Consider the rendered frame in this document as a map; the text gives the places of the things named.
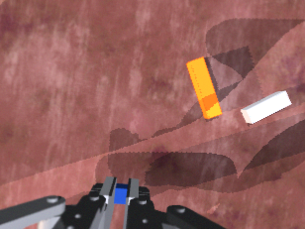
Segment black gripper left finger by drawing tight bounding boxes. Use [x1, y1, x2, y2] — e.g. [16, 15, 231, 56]
[0, 176, 117, 229]

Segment blue block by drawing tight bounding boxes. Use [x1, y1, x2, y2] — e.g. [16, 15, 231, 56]
[114, 183, 128, 204]

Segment white rectangular block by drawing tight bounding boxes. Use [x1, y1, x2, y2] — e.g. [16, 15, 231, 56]
[241, 91, 291, 123]

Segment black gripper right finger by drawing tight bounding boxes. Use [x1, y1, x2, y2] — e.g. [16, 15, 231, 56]
[123, 178, 227, 229]

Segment orange rod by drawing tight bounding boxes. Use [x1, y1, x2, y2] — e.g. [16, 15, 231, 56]
[186, 57, 222, 119]

